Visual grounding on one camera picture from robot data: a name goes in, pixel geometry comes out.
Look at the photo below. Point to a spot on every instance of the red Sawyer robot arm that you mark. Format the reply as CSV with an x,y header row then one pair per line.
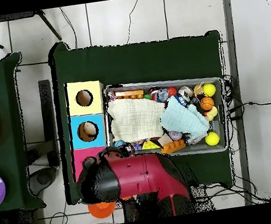
x,y
139,173

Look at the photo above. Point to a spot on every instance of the wooden box with three holes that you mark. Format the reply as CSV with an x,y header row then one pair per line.
x,y
95,106

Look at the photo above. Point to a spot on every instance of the cream waffle cloth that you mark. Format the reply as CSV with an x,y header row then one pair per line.
x,y
134,119

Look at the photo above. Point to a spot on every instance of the orange flat building brick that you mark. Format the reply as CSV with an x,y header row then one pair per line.
x,y
129,94

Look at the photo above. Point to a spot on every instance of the blue globe ball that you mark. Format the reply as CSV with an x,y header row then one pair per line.
x,y
119,143

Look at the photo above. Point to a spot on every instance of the red ball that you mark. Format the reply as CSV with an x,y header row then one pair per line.
x,y
172,91

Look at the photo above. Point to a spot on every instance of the light blue waffle cloth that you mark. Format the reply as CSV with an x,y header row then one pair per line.
x,y
181,120

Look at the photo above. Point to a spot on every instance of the orange studded building block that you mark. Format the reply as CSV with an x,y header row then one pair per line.
x,y
172,147

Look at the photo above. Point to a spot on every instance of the crushed silver can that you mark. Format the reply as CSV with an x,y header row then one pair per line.
x,y
185,92

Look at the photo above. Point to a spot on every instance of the orange toy basketball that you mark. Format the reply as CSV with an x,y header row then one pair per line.
x,y
207,103

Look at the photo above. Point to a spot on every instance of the yellow ball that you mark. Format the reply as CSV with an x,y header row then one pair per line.
x,y
209,90
212,138

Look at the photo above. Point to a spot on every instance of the black upright panel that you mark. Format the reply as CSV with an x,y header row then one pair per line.
x,y
48,116

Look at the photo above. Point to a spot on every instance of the orange cup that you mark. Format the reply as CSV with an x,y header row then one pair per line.
x,y
102,210

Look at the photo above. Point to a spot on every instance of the grey rounded floor base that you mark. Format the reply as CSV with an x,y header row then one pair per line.
x,y
42,178

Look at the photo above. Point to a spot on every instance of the black tripod stand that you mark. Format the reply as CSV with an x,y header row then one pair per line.
x,y
49,26

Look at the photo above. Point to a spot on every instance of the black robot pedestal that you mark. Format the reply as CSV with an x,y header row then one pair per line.
x,y
139,209

